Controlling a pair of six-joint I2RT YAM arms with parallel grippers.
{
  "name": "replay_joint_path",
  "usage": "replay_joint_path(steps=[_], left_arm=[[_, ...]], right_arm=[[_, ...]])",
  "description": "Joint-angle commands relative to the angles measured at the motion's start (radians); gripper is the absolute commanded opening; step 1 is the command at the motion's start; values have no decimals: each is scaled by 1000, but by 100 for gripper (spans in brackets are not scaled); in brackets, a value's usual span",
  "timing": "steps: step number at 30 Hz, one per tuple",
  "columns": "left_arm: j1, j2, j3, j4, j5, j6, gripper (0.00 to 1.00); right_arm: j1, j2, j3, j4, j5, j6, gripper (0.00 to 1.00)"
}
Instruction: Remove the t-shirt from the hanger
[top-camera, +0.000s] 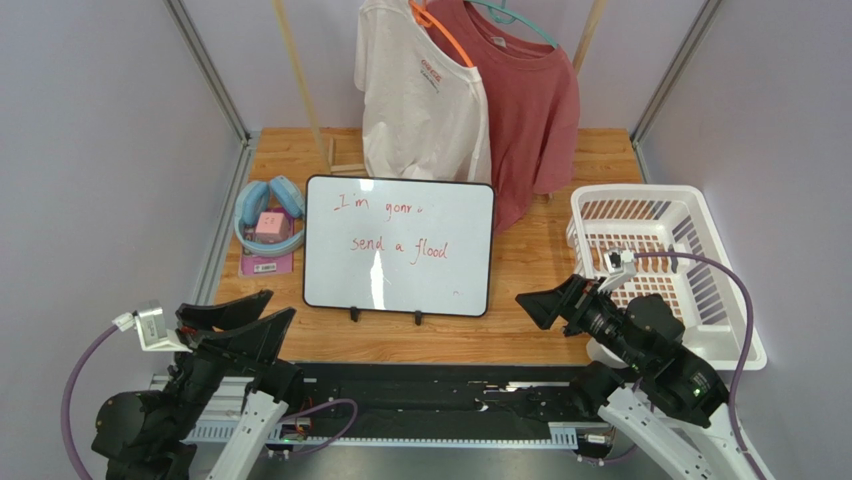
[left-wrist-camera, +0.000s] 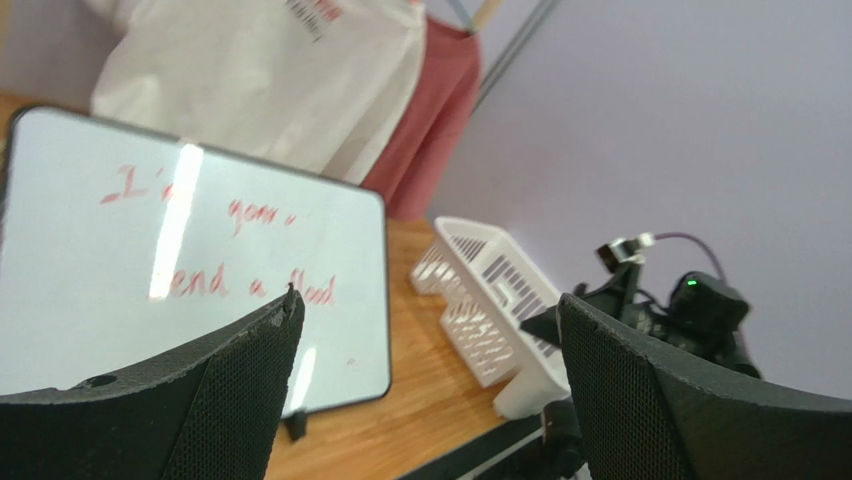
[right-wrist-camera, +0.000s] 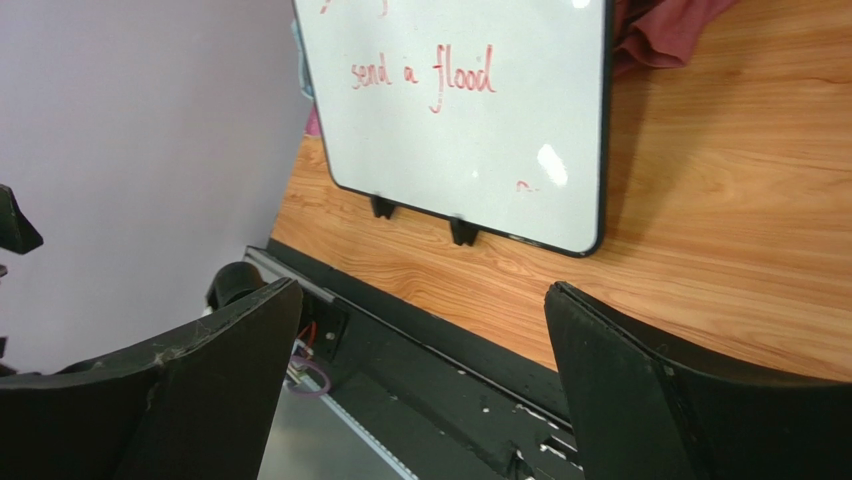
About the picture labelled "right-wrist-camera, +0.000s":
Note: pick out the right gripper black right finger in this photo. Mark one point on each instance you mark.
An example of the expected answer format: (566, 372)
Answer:
(646, 404)

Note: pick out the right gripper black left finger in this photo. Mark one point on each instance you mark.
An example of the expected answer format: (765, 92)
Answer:
(195, 402)

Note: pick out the red t-shirt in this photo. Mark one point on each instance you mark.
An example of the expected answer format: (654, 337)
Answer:
(660, 34)

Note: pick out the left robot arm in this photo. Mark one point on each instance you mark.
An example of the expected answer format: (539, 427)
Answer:
(18, 235)

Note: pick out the white dry-erase board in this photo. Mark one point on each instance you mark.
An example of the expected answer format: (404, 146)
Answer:
(493, 114)

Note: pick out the aluminium rail frame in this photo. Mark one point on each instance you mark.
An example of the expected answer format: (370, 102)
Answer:
(344, 414)

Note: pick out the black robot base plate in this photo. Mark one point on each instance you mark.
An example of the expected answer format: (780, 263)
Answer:
(447, 403)

